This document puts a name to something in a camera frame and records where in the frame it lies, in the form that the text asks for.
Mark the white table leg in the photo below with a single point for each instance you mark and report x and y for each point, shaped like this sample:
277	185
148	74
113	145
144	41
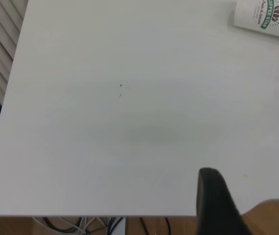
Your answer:
121	226

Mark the white paper coffee cup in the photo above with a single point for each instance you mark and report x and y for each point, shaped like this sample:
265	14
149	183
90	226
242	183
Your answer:
249	14

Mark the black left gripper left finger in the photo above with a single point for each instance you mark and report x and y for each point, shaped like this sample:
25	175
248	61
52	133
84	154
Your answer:
215	208

